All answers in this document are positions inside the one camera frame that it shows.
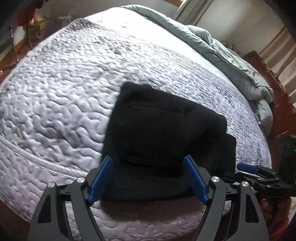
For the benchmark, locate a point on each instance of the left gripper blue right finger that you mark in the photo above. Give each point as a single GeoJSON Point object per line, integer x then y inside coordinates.
{"type": "Point", "coordinates": [198, 178]}

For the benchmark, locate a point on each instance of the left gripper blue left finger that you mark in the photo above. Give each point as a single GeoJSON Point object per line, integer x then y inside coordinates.
{"type": "Point", "coordinates": [98, 178]}

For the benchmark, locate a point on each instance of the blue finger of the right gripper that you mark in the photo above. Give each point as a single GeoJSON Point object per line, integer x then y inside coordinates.
{"type": "Point", "coordinates": [247, 168]}

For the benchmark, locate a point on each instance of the black pants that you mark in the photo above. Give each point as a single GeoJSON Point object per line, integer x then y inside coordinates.
{"type": "Point", "coordinates": [149, 134]}

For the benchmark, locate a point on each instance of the brown wooden headboard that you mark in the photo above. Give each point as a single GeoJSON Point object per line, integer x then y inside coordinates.
{"type": "Point", "coordinates": [283, 110]}

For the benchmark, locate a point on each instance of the grey-green duvet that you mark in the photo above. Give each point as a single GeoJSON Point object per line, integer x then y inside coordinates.
{"type": "Point", "coordinates": [242, 74]}

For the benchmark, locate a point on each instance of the white quilted bed mattress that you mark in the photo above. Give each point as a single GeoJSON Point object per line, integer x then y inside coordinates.
{"type": "Point", "coordinates": [56, 104]}

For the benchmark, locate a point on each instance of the beige curtain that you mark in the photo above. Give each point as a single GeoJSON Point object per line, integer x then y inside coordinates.
{"type": "Point", "coordinates": [279, 55]}

